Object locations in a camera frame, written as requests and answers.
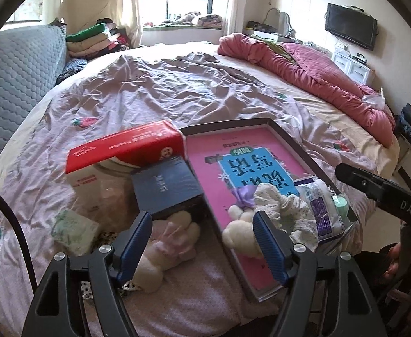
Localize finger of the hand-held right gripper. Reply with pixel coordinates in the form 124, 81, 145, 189
335, 163, 411, 223

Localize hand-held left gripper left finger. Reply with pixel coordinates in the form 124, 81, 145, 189
22, 211, 153, 337

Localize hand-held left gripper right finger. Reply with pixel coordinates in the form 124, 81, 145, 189
253, 210, 387, 337

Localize cream plush toy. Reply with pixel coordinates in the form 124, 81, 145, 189
222, 205, 266, 258

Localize white plush toy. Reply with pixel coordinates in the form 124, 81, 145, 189
132, 212, 201, 293

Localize white floral cloth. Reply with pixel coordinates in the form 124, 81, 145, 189
253, 183, 320, 253

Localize green bottle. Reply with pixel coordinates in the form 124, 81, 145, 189
332, 195, 350, 218

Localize white green diaper pack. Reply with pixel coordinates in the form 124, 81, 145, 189
51, 209, 100, 256

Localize tissue packet with purple label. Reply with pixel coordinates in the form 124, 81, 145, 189
293, 177, 346, 243

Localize black tray with pink print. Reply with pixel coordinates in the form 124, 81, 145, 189
179, 117, 359, 302

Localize person's right hand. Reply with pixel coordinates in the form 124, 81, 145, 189
383, 243, 401, 279

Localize dark blue box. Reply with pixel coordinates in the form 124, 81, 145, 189
130, 156, 204, 223

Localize dark blue bag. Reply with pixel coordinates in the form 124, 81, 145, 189
398, 103, 411, 148

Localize white plastic bag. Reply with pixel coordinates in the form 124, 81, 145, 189
362, 89, 387, 109

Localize red and white box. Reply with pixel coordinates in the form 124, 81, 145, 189
65, 119, 186, 215

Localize white drawer cabinet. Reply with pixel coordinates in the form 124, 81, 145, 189
331, 40, 372, 85

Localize pink red comforter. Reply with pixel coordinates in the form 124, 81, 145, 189
217, 32, 396, 148

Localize dark patterned cloth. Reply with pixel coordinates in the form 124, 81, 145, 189
55, 57, 88, 85

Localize grey quilted headboard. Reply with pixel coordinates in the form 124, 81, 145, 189
0, 24, 69, 179

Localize dressing table mirror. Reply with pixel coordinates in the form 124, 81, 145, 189
264, 7, 291, 34

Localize stack of folded clothes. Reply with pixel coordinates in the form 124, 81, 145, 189
66, 17, 136, 58

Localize clothes on window sill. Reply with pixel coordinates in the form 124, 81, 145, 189
163, 11, 223, 28

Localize cream curtain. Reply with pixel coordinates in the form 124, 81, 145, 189
223, 0, 259, 44
109, 0, 143, 48

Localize black cable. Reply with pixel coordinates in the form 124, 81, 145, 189
0, 179, 38, 288

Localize black wall television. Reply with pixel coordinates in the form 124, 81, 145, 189
324, 3, 379, 51

